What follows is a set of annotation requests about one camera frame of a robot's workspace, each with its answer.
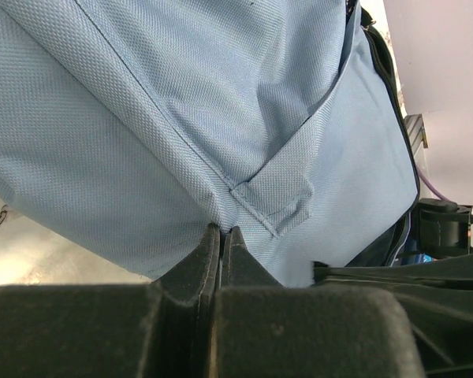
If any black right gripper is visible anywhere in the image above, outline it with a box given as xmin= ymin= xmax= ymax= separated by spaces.
xmin=313 ymin=254 xmax=473 ymax=377

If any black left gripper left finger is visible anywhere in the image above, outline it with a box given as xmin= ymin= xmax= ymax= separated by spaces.
xmin=0 ymin=225 xmax=220 ymax=377

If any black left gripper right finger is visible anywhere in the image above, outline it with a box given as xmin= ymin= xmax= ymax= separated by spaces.
xmin=212 ymin=228 xmax=425 ymax=377

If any blue student backpack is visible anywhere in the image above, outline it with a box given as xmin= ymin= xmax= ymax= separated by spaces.
xmin=0 ymin=1 xmax=419 ymax=287

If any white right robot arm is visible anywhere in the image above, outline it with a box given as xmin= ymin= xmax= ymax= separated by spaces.
xmin=314 ymin=198 xmax=473 ymax=377

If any aluminium rail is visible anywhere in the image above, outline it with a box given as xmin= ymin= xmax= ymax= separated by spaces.
xmin=404 ymin=114 xmax=428 ymax=154

